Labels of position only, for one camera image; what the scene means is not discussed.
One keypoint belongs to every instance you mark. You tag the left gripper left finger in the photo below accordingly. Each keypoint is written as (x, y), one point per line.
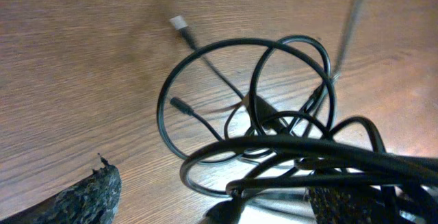
(94, 199)

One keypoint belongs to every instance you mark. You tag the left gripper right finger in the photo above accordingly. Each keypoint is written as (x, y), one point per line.
(333, 205)

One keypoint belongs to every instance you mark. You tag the black usb cable thin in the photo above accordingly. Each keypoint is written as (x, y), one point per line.
(262, 115)

